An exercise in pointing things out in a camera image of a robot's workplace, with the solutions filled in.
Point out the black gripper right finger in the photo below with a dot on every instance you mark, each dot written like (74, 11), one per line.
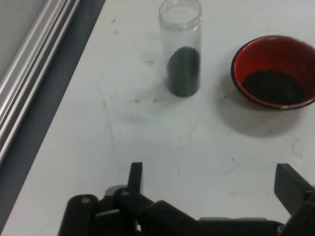
(290, 186)

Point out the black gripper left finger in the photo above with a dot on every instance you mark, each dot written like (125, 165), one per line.
(137, 211)

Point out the black granules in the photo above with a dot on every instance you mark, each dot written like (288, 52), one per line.
(273, 86)
(183, 73)

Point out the clear plastic jar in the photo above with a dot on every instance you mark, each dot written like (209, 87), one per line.
(180, 32)

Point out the black granules in bowl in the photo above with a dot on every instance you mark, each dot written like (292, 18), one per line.
(273, 86)

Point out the red bowl with black rim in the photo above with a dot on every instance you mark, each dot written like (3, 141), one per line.
(270, 56)

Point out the long aluminium frame rail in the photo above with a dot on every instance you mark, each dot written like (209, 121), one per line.
(32, 61)

